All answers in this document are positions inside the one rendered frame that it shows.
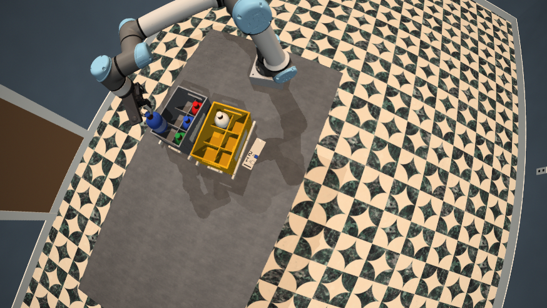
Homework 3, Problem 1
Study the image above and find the green bottle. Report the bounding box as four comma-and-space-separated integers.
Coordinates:
175, 133, 185, 146

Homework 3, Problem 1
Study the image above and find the blue bottle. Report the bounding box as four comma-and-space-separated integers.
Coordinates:
145, 111, 168, 134
183, 116, 194, 131

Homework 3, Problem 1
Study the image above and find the cream paper strip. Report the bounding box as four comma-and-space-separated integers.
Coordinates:
242, 138, 265, 170

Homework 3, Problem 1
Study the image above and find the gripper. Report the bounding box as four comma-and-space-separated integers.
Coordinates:
118, 80, 153, 117

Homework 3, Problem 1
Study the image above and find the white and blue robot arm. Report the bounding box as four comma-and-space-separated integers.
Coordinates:
90, 0, 297, 126

